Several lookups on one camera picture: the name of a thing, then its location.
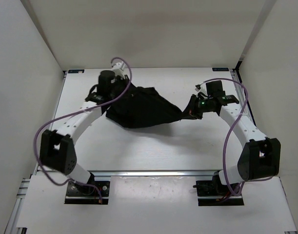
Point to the black skirt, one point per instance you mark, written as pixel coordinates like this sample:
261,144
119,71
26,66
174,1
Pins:
141,107

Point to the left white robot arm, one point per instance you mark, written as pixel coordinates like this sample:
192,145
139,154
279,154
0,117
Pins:
57,147

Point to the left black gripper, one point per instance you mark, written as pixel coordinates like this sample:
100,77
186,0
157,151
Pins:
123,79

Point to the left blue corner label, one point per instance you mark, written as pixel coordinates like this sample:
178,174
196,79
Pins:
76,71

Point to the white front cover panel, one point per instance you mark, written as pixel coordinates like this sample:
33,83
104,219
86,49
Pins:
163,205

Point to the right blue corner label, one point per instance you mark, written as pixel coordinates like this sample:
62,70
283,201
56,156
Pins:
220,69

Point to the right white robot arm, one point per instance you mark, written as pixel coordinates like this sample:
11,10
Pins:
260,154

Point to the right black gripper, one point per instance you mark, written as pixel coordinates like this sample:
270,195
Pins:
190,112

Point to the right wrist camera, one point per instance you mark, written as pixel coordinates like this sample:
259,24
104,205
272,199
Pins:
215,89

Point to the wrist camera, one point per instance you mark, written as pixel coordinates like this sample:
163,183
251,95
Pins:
105,82
215,89

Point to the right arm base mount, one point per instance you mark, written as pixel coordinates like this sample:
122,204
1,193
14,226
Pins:
211,195

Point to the blue corner label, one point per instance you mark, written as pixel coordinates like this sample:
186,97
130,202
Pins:
220,69
76,71

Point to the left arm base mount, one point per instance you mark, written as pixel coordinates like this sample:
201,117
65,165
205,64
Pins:
77,194

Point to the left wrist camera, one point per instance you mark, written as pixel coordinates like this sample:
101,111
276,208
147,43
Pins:
105,82

